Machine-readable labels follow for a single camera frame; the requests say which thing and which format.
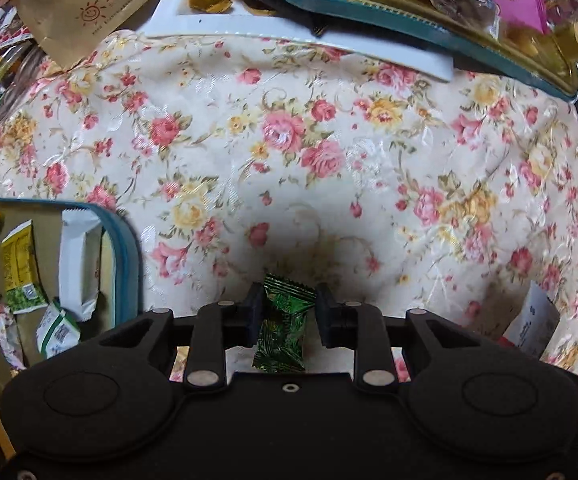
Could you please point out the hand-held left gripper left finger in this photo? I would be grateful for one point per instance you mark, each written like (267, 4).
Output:
(253, 316)

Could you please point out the clear packet of brown snack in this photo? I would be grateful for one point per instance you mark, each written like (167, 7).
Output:
(454, 0)

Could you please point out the floral tablecloth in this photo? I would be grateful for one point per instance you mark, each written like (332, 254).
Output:
(369, 210)

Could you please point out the heap of gold wrapped sweets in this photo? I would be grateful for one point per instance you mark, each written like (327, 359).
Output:
(549, 42)

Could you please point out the white strip snack packet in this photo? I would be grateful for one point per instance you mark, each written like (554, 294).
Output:
(534, 320)

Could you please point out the red white snack packet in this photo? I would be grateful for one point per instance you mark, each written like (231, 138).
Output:
(8, 340)

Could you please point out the gold foil coin chocolate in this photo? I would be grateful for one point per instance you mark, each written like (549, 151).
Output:
(261, 10)

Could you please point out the kraft paper bag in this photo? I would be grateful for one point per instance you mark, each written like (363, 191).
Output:
(89, 5)

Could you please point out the teal gold tin of snacks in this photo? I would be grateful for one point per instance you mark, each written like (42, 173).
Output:
(394, 15)

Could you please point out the white flat tray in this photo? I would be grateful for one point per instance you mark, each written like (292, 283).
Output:
(279, 42)

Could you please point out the yellow green snack packet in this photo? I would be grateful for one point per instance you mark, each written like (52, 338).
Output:
(21, 270)

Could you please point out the green candy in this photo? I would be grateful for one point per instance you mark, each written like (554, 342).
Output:
(284, 330)

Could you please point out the pale grey long packet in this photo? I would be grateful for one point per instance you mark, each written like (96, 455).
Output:
(80, 265)

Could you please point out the green white snack packet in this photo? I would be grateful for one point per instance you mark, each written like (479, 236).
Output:
(56, 332)

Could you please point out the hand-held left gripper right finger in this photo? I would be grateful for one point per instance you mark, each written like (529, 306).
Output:
(328, 320)

